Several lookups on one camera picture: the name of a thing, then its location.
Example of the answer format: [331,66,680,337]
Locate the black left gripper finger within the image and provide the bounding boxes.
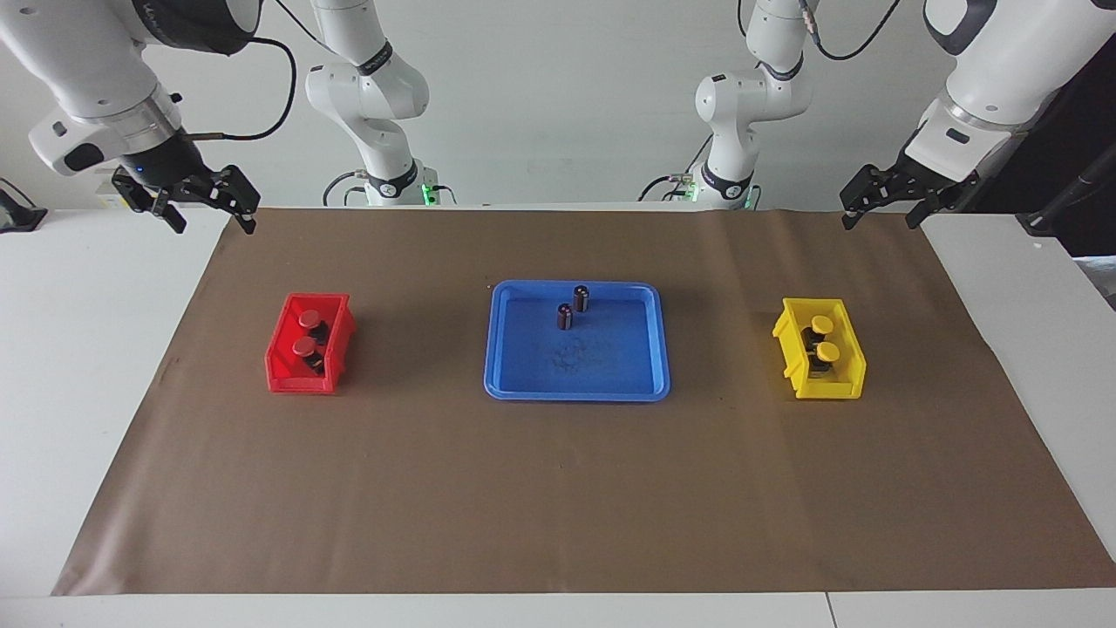
[906,195,948,230]
[840,165,882,232]

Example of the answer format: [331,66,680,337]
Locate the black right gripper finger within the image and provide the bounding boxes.
[153,193,188,236]
[221,165,262,236]

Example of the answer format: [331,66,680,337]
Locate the blue plastic tray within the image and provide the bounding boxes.
[484,280,671,402]

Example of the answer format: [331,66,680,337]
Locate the black stand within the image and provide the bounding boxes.
[1016,144,1116,237]

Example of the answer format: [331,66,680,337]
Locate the red plastic bin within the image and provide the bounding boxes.
[265,292,357,395]

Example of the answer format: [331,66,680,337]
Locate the yellow plastic bin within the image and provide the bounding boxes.
[772,297,868,400]

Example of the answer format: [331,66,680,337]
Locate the brown paper mat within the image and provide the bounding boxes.
[52,207,1116,597]

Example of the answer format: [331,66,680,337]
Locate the black base cable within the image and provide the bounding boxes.
[322,169,459,208]
[638,133,716,203]

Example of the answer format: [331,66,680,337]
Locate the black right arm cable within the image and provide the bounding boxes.
[179,0,325,142]

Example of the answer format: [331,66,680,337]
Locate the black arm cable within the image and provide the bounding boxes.
[179,0,325,142]
[737,0,904,63]

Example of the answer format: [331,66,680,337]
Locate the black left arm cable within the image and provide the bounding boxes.
[737,0,904,63]

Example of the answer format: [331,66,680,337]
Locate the black clamp mount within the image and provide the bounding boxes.
[0,177,49,235]

